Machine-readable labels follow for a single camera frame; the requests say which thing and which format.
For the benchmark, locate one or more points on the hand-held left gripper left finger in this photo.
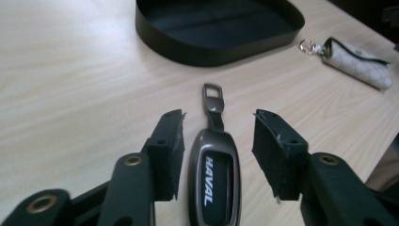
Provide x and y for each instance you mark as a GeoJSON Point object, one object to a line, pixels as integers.
{"type": "Point", "coordinates": [163, 157]}

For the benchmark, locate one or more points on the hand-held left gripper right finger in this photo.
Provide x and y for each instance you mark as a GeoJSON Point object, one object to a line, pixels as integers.
{"type": "Point", "coordinates": [282, 157]}

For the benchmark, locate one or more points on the dark grey car key fob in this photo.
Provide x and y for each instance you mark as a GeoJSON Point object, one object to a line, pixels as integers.
{"type": "Point", "coordinates": [215, 182]}

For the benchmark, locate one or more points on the black key rack with tray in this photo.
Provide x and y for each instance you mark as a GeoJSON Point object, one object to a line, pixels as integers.
{"type": "Point", "coordinates": [175, 40]}

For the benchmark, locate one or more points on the grey felt key pouch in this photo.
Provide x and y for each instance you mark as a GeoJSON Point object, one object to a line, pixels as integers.
{"type": "Point", "coordinates": [354, 61]}

